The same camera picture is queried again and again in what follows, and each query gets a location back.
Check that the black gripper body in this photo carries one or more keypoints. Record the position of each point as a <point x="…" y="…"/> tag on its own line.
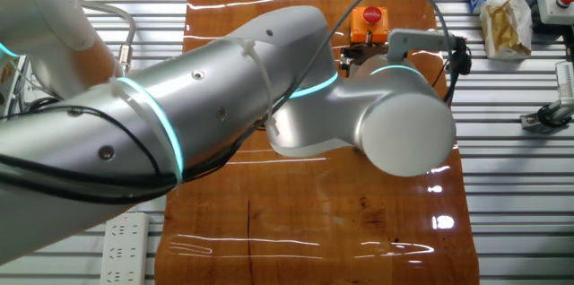
<point x="346" y="58"/>

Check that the grey box with red button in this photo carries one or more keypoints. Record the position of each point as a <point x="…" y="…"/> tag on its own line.
<point x="549" y="11"/>

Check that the white power strip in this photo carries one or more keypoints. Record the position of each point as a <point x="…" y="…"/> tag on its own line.
<point x="125" y="249"/>

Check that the white and brown paper bag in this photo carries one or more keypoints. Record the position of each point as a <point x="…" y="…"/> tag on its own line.
<point x="507" y="29"/>

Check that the black metal clamp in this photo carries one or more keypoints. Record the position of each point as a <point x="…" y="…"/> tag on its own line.
<point x="565" y="106"/>

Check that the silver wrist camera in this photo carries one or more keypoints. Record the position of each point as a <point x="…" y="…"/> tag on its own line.
<point x="417" y="39"/>

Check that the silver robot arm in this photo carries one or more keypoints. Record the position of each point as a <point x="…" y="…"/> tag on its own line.
<point x="202" y="97"/>

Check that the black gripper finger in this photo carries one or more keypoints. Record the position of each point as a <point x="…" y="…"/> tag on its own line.
<point x="361" y="48"/>
<point x="379" y="48"/>

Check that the orange box with red button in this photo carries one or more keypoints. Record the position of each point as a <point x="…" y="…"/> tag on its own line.
<point x="359" y="29"/>

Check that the wood grain table mat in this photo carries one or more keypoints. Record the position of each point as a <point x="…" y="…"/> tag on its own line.
<point x="314" y="213"/>

